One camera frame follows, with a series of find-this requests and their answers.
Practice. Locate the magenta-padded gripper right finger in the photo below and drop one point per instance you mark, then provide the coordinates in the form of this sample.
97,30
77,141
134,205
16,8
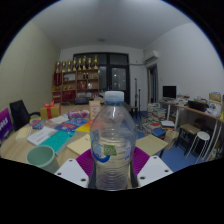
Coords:
151,169

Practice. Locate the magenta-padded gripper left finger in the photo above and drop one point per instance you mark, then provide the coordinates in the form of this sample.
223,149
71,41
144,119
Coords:
71,170

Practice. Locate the clear plastic water bottle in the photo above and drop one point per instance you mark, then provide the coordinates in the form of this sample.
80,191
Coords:
113,146

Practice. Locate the small light wooden table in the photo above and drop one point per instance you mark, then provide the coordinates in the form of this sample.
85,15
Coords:
151,144

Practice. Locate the pale yellow paper pad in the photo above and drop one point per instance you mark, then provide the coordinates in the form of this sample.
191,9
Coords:
80,145

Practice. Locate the teal book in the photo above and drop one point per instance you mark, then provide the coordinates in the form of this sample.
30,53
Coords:
56,141

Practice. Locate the pale green cup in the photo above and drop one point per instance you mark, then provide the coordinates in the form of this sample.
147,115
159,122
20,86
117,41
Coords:
41,158

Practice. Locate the orange yellow booklet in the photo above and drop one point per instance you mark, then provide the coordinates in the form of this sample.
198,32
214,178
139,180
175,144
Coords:
85,127

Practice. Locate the white booklet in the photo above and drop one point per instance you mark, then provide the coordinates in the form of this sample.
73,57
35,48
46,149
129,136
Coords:
41,135

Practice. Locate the stacks of books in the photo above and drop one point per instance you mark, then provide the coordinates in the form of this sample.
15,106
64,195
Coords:
155,115

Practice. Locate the black stool with wooden seat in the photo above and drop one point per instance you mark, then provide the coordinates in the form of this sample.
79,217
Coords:
189,129

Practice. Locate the pink box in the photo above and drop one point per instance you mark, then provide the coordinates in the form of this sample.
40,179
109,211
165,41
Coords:
78,114

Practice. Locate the blue red printed booklet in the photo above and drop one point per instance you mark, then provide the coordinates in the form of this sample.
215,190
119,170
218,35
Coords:
37,124

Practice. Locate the white round stool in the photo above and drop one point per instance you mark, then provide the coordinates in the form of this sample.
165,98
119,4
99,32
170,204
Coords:
202,136

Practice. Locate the small beige notepad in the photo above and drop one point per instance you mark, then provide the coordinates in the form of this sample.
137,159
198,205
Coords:
23,132

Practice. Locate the yellow gift box red ribbon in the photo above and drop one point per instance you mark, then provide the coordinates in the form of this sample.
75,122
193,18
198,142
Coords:
50,111

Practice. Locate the small standing card box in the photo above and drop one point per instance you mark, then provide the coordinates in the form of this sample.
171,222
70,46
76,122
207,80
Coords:
94,109

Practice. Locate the black office chair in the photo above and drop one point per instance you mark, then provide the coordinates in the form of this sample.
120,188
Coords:
20,113

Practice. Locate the black tripod stand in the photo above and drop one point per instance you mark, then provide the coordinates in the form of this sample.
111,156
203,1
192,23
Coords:
135,93

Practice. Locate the cluttered wooden side desk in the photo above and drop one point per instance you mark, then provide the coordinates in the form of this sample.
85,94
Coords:
203,110

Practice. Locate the black computer monitor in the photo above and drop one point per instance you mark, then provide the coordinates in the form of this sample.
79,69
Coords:
169,91

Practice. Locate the purple sign board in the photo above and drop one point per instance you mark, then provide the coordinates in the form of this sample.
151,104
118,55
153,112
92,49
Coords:
5,125

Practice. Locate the wooden shelf unit with trophies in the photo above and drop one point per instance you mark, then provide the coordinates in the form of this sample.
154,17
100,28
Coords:
75,80

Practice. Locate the black framed window door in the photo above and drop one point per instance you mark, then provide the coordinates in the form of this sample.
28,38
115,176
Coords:
118,78

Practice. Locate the white wall air conditioner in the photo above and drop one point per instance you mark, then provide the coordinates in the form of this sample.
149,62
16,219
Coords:
151,56

